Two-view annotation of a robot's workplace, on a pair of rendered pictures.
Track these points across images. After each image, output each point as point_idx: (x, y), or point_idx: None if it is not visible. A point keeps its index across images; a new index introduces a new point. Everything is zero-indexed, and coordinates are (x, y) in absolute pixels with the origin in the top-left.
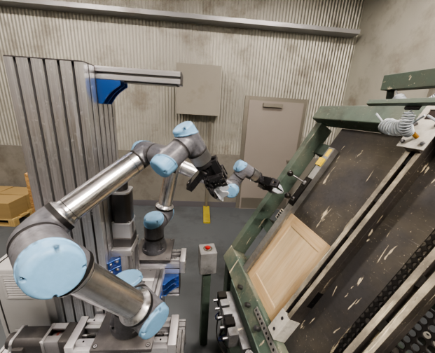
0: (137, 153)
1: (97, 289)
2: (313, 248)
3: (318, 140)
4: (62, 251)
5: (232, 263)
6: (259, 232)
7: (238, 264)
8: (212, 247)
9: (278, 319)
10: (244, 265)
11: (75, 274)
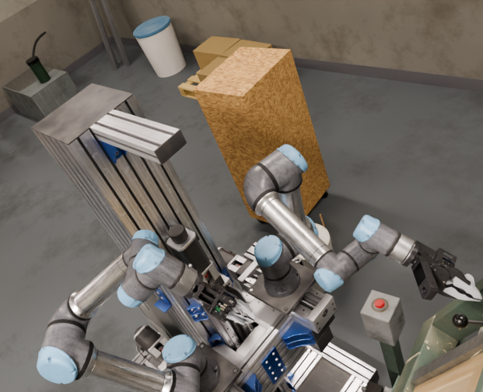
0: (125, 260)
1: (101, 379)
2: None
3: None
4: (52, 362)
5: (415, 350)
6: None
7: (414, 361)
8: (389, 306)
9: None
10: (416, 371)
11: (68, 375)
